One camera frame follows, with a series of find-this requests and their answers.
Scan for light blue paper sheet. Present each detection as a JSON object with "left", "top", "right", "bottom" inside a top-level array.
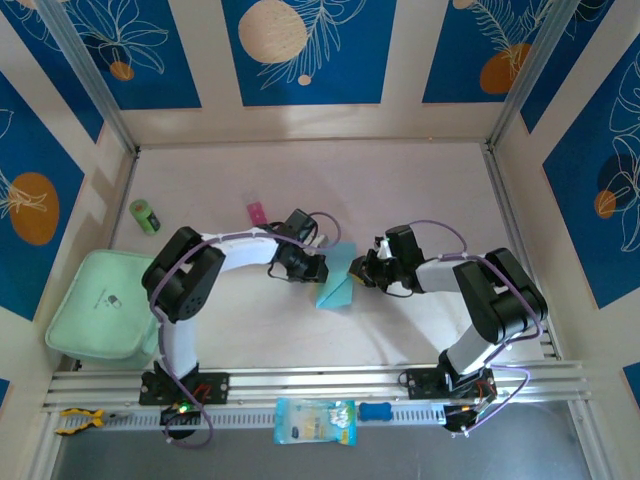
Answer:
[{"left": 315, "top": 241, "right": 357, "bottom": 311}]

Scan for pink plastic case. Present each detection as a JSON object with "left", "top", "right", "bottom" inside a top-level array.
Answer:
[{"left": 243, "top": 192, "right": 270, "bottom": 227}]

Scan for blue bone-shaped sponge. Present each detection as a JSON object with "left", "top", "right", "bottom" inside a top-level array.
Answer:
[{"left": 358, "top": 401, "right": 392, "bottom": 423}]

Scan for wet wipes packet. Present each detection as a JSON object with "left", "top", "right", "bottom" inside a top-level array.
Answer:
[{"left": 273, "top": 397, "right": 359, "bottom": 447}]

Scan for green bottle with black label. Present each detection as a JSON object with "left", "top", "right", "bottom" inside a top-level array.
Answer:
[{"left": 129, "top": 198, "right": 163, "bottom": 236}]

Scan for black controller board with LED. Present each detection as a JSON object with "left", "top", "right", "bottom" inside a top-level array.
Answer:
[{"left": 158, "top": 403, "right": 202, "bottom": 441}]

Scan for mint green container lid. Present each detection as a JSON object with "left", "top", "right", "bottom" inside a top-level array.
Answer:
[{"left": 44, "top": 249, "right": 161, "bottom": 370}]

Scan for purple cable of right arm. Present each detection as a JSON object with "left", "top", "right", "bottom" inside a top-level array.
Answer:
[{"left": 407, "top": 218, "right": 546, "bottom": 437}]

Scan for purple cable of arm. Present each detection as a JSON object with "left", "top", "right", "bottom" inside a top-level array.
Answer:
[
  {"left": 407, "top": 218, "right": 546, "bottom": 437},
  {"left": 149, "top": 212, "right": 344, "bottom": 451}
]

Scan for aluminium front rail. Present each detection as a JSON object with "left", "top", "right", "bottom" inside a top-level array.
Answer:
[{"left": 42, "top": 360, "right": 589, "bottom": 412}]

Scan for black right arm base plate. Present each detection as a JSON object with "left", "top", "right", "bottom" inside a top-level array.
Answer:
[{"left": 399, "top": 367, "right": 496, "bottom": 401}]

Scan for aluminium side rail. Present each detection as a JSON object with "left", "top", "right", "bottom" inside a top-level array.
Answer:
[
  {"left": 107, "top": 149, "right": 141, "bottom": 251},
  {"left": 482, "top": 147, "right": 561, "bottom": 361}
]

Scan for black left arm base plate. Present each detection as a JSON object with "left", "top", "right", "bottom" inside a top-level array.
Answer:
[{"left": 138, "top": 370, "right": 231, "bottom": 406}]

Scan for black controller board with wires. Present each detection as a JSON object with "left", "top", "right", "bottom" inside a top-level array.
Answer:
[{"left": 442, "top": 399, "right": 496, "bottom": 439}]

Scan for slotted grey cable duct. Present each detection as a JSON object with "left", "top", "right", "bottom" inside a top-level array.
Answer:
[{"left": 53, "top": 399, "right": 449, "bottom": 435}]

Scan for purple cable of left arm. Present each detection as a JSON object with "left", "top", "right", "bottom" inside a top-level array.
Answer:
[{"left": 149, "top": 212, "right": 344, "bottom": 451}]

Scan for aluminium corner post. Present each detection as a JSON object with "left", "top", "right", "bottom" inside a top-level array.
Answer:
[
  {"left": 37, "top": 0, "right": 140, "bottom": 155},
  {"left": 487, "top": 0, "right": 584, "bottom": 151}
]

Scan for yellow-handled pliers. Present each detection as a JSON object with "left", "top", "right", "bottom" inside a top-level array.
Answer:
[{"left": 54, "top": 407, "right": 135, "bottom": 436}]

